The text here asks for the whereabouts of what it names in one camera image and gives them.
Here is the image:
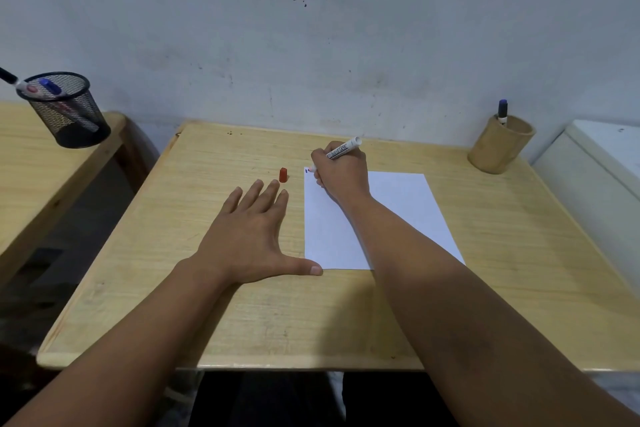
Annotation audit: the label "person's left hand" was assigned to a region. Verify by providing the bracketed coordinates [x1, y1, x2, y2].
[189, 179, 324, 288]

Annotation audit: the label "white paper sheet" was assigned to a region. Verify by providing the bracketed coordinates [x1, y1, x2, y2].
[303, 167, 466, 271]

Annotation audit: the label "person's right forearm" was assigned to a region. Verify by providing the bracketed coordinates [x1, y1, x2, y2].
[344, 194, 640, 427]

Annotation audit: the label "black capped marker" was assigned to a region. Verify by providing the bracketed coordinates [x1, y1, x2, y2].
[0, 66, 32, 93]

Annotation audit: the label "person's left forearm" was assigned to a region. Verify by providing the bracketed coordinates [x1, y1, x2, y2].
[0, 258, 237, 427]

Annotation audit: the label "white marker pen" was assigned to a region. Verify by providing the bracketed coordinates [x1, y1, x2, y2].
[306, 136, 364, 173]

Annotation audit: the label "white cabinet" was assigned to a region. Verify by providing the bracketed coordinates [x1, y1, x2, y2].
[532, 119, 640, 298]

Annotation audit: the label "red capped marker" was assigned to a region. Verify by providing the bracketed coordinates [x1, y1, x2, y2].
[25, 83, 101, 134]

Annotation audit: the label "wooden pen holder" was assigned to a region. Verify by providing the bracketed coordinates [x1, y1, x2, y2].
[467, 114, 537, 175]

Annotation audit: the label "person's dark trousers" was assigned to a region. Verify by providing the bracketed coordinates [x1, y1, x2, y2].
[189, 371, 463, 427]

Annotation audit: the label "person's right hand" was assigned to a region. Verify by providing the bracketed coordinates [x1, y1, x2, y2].
[310, 141, 372, 208]

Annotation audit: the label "black mesh pen holder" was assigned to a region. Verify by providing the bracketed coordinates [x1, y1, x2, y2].
[16, 71, 112, 149]

